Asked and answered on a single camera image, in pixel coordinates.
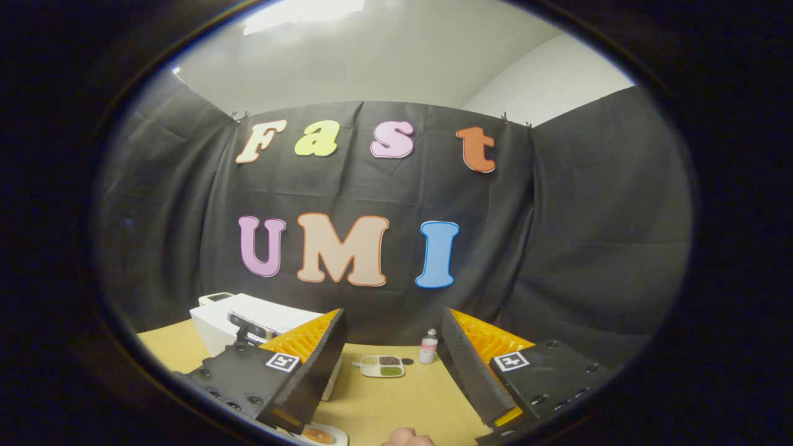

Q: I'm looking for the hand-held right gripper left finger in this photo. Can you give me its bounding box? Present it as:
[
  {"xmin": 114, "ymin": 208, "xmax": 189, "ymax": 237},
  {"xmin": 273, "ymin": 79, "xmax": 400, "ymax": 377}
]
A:
[{"xmin": 185, "ymin": 308, "xmax": 349, "ymax": 435}]

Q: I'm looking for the white microwave oven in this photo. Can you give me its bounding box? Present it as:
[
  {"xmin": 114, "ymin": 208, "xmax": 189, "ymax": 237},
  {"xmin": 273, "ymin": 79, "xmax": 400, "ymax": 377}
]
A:
[{"xmin": 190, "ymin": 293, "xmax": 344, "ymax": 402}]

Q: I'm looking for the white divided snack dish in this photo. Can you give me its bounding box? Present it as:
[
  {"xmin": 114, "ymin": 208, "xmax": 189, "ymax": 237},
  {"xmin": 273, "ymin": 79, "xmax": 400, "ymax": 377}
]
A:
[{"xmin": 353, "ymin": 354, "xmax": 405, "ymax": 378}]

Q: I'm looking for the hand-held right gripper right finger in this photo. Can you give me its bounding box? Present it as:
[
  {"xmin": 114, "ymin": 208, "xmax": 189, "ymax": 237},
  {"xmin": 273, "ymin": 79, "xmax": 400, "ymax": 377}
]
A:
[{"xmin": 442, "ymin": 308, "xmax": 611, "ymax": 435}]

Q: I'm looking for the white square plate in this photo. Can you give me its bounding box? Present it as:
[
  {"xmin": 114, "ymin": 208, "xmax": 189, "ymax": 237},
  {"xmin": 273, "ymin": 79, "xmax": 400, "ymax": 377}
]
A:
[{"xmin": 291, "ymin": 422, "xmax": 349, "ymax": 446}]

